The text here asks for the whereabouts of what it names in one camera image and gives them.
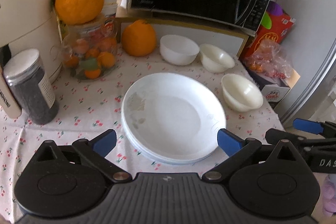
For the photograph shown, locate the blue patterned plate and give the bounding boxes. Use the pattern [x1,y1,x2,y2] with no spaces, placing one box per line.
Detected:
[121,113,226,165]

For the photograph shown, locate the plain white plate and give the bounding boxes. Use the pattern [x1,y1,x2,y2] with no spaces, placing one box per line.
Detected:
[120,72,227,162]

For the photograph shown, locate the right hand purple glove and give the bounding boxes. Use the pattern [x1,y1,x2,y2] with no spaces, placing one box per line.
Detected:
[321,174,335,217]

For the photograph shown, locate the cherry print tablecloth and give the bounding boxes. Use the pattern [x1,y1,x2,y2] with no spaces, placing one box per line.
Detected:
[0,48,285,224]

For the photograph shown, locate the cream bowl near right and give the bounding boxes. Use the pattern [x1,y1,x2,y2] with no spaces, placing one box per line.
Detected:
[221,73,264,113]

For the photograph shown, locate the cream bowl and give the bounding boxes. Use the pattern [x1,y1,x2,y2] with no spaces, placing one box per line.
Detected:
[199,44,235,73]
[221,73,264,113]

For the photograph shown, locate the white printed box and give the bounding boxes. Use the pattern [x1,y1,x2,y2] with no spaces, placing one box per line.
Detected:
[248,69,301,108]

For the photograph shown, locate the silver refrigerator door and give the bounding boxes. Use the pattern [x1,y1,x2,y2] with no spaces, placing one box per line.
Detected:
[275,37,336,125]

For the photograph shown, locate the plastic bag of snacks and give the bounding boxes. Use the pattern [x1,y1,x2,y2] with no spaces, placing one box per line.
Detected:
[243,39,293,79]

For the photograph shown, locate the cream bowl middle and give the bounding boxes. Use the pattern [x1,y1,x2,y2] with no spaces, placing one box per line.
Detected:
[199,44,235,73]

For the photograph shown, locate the glass jar of small oranges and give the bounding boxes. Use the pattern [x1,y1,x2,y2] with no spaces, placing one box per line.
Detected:
[60,13,117,81]

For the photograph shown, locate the dark filled plastic jar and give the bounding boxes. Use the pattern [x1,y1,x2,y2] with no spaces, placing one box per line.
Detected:
[3,48,59,125]

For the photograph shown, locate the white bowl far left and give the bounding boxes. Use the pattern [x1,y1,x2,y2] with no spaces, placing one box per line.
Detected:
[159,35,200,66]

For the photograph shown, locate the orange on table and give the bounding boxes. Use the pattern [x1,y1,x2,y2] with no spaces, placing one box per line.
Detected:
[121,19,157,57]

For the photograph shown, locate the red cardboard box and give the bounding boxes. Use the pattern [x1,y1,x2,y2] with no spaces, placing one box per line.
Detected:
[239,1,295,61]

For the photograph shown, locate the white air fryer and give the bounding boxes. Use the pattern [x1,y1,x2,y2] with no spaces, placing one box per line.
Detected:
[0,0,64,119]

